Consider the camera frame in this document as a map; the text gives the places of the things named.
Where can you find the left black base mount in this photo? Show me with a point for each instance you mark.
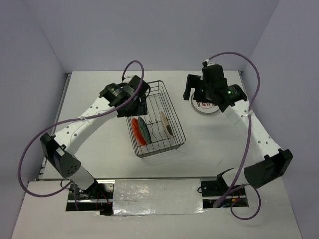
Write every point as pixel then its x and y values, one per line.
pixel 100 202

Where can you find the cream plate with dark edge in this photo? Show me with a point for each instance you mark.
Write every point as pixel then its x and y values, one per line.
pixel 166 125

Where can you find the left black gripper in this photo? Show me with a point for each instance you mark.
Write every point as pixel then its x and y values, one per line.
pixel 140 108

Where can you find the green rimmed white plate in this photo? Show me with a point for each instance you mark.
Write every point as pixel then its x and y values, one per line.
pixel 144 130

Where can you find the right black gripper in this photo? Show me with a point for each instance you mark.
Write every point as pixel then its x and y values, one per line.
pixel 192 81

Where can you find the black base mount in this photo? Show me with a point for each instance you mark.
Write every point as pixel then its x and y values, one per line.
pixel 100 202
pixel 211 190

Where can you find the silver foil covered panel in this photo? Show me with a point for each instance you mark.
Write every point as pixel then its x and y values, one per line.
pixel 157 197

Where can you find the white plate with pink pattern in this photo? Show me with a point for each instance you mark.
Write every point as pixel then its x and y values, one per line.
pixel 206 109

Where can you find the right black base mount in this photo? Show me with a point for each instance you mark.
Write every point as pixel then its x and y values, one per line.
pixel 211 190

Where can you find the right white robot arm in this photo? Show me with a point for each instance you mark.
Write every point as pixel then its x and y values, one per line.
pixel 271 161

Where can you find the orange plate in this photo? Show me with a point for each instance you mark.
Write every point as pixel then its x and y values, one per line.
pixel 136 132

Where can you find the metal wire dish rack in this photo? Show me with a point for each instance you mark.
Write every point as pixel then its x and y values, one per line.
pixel 158 100

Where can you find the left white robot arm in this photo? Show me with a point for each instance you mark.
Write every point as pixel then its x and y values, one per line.
pixel 115 100

